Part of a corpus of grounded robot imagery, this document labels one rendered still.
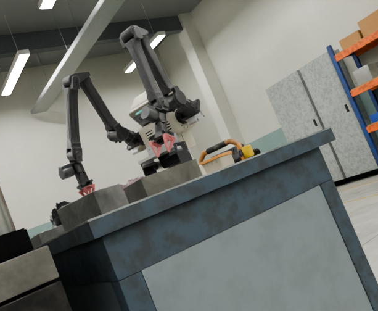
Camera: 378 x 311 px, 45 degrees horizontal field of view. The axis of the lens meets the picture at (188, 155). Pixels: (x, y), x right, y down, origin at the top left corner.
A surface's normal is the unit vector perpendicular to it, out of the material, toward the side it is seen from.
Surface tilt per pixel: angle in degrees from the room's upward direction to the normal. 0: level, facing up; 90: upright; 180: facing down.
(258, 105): 90
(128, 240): 90
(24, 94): 90
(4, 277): 90
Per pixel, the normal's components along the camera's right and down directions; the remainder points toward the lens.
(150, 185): 0.46, -0.26
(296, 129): -0.77, 0.26
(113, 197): 0.68, -0.33
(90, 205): -0.63, 0.19
